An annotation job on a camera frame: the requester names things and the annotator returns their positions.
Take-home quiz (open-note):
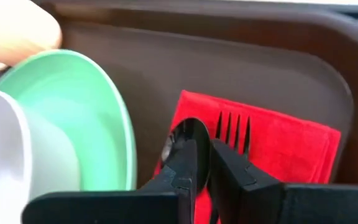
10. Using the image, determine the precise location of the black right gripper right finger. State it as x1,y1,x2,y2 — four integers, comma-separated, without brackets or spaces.
209,138,358,224

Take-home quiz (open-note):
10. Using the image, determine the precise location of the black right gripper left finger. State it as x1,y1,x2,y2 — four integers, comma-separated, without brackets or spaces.
22,139,198,224

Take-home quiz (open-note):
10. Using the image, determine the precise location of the red cloth napkin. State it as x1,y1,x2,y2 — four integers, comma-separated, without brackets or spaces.
152,90,342,224

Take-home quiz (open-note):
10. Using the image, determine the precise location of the fork with teal handle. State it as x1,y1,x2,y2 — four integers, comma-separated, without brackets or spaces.
214,111,252,156

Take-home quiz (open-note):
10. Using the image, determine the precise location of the green plate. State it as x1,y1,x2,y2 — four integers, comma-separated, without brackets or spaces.
0,49,138,192

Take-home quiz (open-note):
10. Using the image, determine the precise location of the spoon with teal handle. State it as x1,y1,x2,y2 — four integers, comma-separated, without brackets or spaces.
161,116,213,195

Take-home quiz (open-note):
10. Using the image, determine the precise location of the white bowl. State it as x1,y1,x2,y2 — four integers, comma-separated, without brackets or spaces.
0,88,82,224

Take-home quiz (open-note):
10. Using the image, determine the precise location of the pale orange plastic mug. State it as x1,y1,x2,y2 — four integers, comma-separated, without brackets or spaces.
0,0,63,74

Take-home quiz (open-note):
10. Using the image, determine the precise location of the brown plastic tray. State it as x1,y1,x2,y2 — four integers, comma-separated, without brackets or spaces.
0,0,358,190

